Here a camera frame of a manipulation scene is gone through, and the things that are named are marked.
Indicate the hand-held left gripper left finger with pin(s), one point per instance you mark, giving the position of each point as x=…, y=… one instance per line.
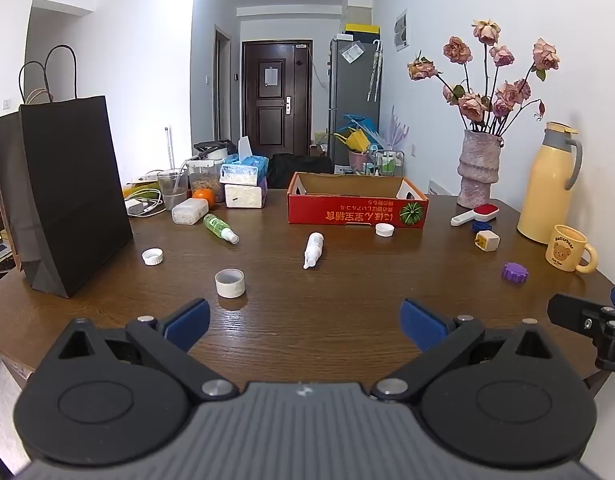
x=187, y=322

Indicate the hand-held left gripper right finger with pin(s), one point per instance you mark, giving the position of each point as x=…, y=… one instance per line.
x=422, y=325

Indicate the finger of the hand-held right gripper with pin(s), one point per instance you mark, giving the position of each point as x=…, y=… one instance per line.
x=572, y=310

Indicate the white tape roll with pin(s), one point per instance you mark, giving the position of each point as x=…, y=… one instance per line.
x=230, y=287

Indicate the purple ridged cap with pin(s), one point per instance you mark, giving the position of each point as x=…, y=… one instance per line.
x=516, y=273

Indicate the white bottle cap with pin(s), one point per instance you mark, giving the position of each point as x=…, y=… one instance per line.
x=152, y=258
x=385, y=230

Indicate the green spray bottle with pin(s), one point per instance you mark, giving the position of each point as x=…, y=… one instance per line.
x=215, y=224

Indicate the yellow and white cube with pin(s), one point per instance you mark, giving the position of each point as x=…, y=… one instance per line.
x=487, y=242

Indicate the white and red lint brush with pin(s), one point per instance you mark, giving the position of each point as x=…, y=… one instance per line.
x=462, y=219

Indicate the white dropper bottle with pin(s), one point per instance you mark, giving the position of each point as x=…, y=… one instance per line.
x=315, y=245

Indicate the red and orange cardboard box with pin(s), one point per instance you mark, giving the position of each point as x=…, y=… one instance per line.
x=337, y=215

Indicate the yellow bear mug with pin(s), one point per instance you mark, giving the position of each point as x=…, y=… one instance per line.
x=565, y=250

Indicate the clear plastic container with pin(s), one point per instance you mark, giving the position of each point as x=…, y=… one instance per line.
x=190, y=211

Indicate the blue bottle cap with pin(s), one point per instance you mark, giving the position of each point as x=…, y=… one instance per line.
x=480, y=226

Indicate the yellow thermos jug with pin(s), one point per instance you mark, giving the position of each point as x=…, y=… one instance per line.
x=547, y=190

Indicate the orange fruit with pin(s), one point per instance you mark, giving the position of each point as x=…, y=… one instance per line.
x=203, y=195

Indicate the clear glass cup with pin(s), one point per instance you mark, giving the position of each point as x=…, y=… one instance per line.
x=171, y=190

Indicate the white flat board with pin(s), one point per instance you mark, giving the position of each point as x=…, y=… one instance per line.
x=440, y=187

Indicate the purple tissue pack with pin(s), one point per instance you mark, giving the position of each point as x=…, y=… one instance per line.
x=245, y=196

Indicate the clear jar with white lid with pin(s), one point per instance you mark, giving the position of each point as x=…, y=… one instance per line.
x=205, y=177

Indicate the white power strip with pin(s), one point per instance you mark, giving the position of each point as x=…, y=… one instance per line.
x=146, y=178

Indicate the blue tissue pack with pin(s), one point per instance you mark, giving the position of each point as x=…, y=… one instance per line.
x=242, y=172

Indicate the pink textured vase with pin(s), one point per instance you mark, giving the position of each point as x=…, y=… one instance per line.
x=480, y=170

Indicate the pink bucket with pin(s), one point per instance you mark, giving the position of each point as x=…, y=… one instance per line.
x=356, y=160

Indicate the black paper bag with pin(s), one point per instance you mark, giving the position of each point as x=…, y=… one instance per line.
x=62, y=185

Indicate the black folding chair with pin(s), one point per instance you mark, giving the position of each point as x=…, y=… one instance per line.
x=297, y=167

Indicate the yellow plastic dustpan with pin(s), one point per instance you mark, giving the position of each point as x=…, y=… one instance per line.
x=355, y=140

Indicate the bunch of dried pink roses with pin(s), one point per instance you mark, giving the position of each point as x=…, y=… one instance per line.
x=471, y=105

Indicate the grey refrigerator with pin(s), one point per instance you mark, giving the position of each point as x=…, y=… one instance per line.
x=350, y=100

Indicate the dark brown door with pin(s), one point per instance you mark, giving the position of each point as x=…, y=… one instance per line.
x=276, y=100

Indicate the folded clear umbrella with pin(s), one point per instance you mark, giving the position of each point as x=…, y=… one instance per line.
x=375, y=70

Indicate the yellow and black box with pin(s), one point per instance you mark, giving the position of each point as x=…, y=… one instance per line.
x=362, y=28

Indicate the wall poster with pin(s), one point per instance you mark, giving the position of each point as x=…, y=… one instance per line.
x=401, y=30

